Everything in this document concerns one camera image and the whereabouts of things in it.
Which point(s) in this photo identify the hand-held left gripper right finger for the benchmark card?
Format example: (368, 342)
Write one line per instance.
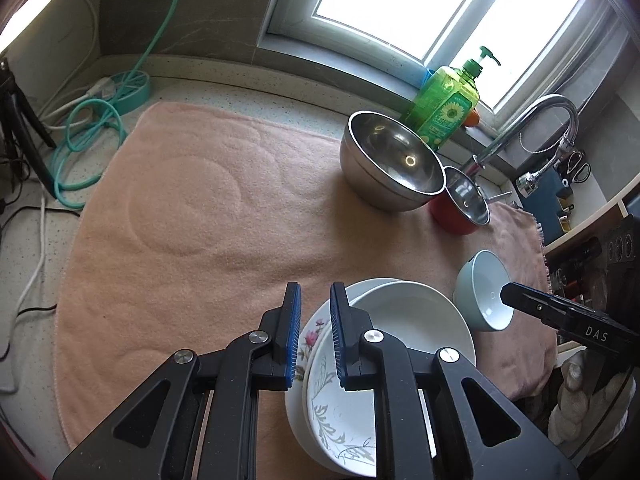
(337, 335)

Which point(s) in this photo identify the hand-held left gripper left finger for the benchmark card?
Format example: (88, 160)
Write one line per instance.
(292, 335)

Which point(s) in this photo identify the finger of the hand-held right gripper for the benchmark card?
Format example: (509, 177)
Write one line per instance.
(530, 302)

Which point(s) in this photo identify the small pink-flowered plate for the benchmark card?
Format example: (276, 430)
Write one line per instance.
(314, 338)

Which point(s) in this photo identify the light blue ceramic bowl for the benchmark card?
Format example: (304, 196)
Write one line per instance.
(487, 285)

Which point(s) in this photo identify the white plate grey leaf print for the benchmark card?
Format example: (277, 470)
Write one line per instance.
(410, 320)

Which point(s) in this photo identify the large pink-flowered white plate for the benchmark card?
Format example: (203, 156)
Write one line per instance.
(295, 420)

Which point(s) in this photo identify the red steel-lined bowl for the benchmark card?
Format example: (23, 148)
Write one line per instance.
(450, 217)

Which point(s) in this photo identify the large stainless steel bowl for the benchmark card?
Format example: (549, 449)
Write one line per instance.
(390, 155)
(380, 200)

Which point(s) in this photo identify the person's right hand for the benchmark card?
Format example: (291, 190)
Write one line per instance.
(575, 400)

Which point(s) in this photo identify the blue knife holder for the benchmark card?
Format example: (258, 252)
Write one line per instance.
(550, 205)

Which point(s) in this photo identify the pink towel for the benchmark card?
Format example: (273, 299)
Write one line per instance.
(200, 210)

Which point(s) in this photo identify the chrome kitchen faucet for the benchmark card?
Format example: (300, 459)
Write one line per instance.
(500, 140)

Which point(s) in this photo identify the orange fruit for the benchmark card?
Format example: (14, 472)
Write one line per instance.
(472, 119)

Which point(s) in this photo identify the green dish soap bottle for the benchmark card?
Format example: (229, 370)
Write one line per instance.
(445, 105)

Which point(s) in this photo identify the white framed window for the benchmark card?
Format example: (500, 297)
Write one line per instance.
(400, 0)

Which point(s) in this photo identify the black tripod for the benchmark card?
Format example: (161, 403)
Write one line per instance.
(25, 125)

